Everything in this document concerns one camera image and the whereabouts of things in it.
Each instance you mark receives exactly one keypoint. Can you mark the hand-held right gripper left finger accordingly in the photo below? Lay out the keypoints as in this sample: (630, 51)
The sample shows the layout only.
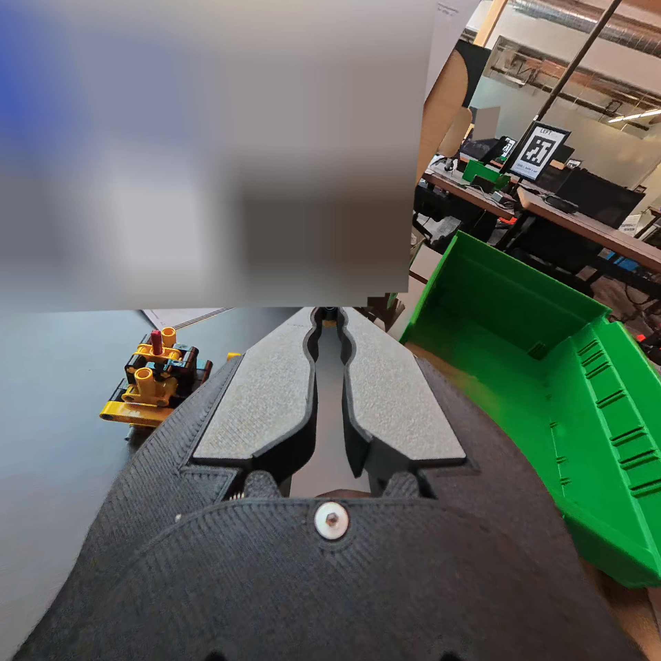
(258, 408)

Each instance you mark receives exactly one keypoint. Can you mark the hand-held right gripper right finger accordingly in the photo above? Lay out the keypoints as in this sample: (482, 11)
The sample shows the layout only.
(403, 408)

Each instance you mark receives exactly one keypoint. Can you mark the yellow and black lego piece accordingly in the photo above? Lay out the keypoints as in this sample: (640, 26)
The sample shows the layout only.
(327, 315)

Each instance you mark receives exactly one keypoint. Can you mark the yellow and black lego model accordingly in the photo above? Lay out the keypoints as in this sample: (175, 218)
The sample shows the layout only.
(155, 382)

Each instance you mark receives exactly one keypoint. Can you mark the green plastic bin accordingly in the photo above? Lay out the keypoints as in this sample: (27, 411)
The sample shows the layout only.
(516, 413)

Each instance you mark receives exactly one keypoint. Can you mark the small green bin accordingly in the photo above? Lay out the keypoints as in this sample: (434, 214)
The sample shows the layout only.
(480, 173)

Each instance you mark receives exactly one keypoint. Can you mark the wooden background desk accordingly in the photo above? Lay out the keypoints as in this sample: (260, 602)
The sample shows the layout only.
(594, 222)

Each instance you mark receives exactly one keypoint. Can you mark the black computer monitor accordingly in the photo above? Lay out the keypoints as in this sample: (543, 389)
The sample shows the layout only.
(601, 199)

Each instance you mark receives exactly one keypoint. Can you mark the black and white tag board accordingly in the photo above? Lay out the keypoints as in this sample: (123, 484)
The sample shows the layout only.
(539, 151)

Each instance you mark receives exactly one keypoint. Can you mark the wooden display board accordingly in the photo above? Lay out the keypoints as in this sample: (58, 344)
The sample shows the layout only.
(444, 113)

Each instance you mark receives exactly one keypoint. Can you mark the dark metal pole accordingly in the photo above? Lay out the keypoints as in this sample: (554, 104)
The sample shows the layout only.
(578, 57)

